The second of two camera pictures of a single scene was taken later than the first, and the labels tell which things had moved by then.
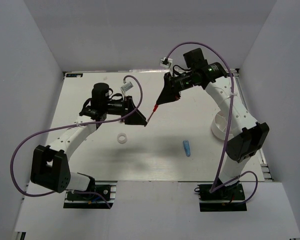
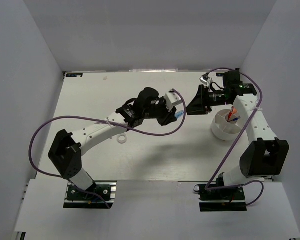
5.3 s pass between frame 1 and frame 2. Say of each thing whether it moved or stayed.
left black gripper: moved
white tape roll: stayed
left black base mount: stayed
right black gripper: moved
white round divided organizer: stayed
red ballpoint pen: moved
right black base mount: stayed
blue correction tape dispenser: moved
